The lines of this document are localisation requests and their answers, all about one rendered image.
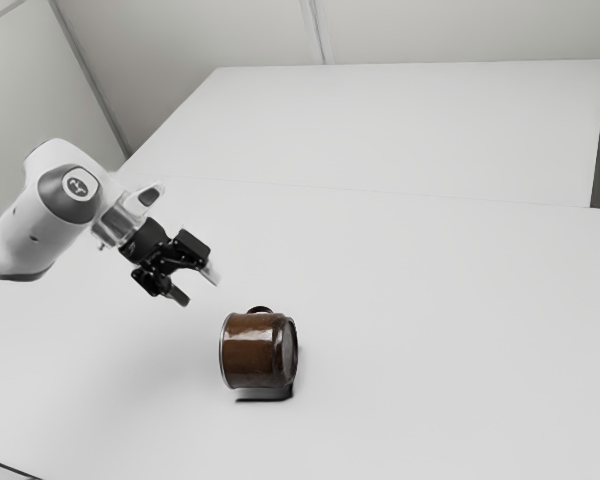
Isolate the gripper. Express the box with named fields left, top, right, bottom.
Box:
left=116, top=216, right=222, bottom=308

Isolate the brown mug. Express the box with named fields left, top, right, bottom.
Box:
left=218, top=305, right=300, bottom=391

